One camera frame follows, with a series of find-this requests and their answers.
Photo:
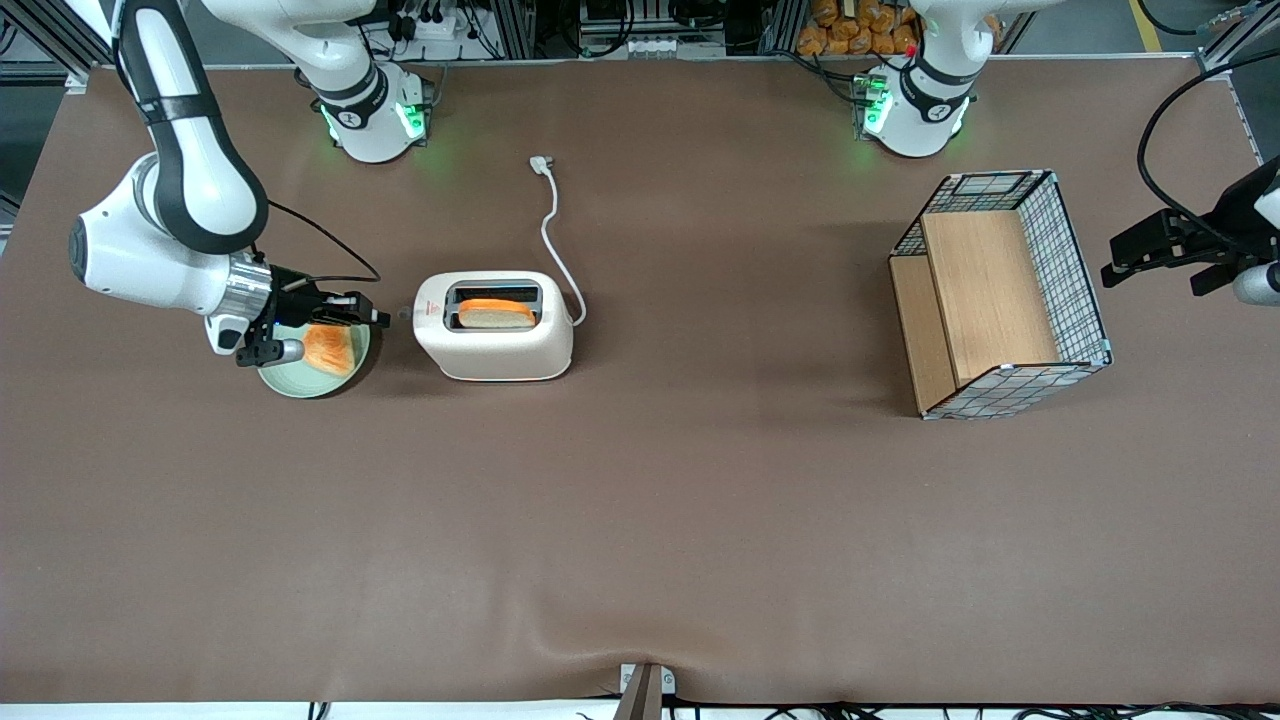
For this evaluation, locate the white two-slot toaster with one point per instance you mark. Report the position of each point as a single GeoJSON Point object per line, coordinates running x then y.
{"type": "Point", "coordinates": [500, 350]}

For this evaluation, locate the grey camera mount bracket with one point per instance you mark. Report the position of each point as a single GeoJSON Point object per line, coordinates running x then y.
{"type": "Point", "coordinates": [645, 690]}

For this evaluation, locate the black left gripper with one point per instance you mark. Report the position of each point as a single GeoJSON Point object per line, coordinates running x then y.
{"type": "Point", "coordinates": [1233, 222]}

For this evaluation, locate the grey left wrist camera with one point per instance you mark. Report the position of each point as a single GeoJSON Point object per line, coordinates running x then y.
{"type": "Point", "coordinates": [1260, 285]}

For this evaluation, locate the pale green round plate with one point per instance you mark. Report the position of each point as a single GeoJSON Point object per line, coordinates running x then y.
{"type": "Point", "coordinates": [310, 382]}

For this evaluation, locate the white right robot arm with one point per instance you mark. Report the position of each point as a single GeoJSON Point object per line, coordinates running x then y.
{"type": "Point", "coordinates": [190, 170]}

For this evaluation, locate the pile of golden bread rolls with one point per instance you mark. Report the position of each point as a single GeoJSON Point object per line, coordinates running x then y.
{"type": "Point", "coordinates": [850, 30]}

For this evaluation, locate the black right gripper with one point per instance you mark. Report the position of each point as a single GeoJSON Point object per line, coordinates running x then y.
{"type": "Point", "coordinates": [292, 297]}

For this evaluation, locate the orange triangular pastry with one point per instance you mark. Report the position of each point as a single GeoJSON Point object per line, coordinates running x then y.
{"type": "Point", "coordinates": [330, 352]}

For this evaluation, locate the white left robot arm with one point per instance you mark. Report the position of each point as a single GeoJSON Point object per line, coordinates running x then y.
{"type": "Point", "coordinates": [925, 100]}

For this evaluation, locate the white power strip with plugs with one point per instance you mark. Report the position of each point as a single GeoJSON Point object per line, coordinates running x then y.
{"type": "Point", "coordinates": [430, 22]}

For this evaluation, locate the bread slice with orange crust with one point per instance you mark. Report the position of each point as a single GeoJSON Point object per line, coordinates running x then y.
{"type": "Point", "coordinates": [495, 314]}

